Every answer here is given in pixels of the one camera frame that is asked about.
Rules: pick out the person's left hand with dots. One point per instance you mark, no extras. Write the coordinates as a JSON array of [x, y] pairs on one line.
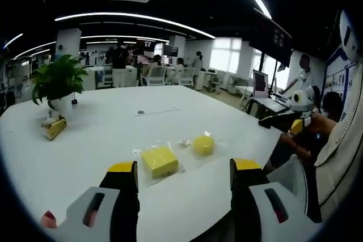
[[48, 220]]

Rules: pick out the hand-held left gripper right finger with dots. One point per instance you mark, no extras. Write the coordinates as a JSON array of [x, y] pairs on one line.
[[261, 196]]

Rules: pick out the bright window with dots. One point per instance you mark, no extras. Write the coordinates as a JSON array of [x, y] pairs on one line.
[[225, 56]]

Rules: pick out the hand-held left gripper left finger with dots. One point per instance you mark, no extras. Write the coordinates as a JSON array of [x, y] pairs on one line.
[[82, 225]]

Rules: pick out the person's white knit clothing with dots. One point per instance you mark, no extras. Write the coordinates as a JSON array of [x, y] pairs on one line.
[[346, 128]]

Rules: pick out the yellow round silicone block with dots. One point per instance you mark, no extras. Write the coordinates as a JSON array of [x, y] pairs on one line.
[[203, 145]]

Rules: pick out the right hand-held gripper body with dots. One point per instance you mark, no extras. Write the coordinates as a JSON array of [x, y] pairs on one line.
[[304, 103]]

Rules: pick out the green potted plant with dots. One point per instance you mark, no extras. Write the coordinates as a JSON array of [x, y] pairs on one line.
[[58, 80]]

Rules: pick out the small black object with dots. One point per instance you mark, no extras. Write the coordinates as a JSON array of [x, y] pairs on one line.
[[74, 101]]

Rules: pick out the open laptop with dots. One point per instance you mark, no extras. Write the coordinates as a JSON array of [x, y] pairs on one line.
[[262, 86]]

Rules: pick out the blue white wall poster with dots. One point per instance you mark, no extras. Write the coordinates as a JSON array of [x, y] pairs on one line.
[[337, 77]]

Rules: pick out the yellow tissue box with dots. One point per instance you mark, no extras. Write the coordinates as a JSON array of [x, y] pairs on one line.
[[55, 129]]

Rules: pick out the white mesh office chair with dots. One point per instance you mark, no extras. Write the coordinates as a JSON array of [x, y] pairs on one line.
[[292, 176]]

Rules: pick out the hanging black monitor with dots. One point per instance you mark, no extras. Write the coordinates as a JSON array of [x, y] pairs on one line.
[[280, 46]]

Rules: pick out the yellow round sponge in bag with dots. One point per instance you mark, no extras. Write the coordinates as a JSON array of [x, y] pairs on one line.
[[219, 146]]

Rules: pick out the white worn device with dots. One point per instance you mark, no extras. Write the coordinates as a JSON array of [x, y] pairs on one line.
[[348, 35]]

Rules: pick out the yellow square sponge in bag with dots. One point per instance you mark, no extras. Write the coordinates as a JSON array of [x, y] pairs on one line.
[[141, 183]]

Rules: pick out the yellow rectangular silicone block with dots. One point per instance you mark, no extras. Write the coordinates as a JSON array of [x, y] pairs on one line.
[[158, 159]]

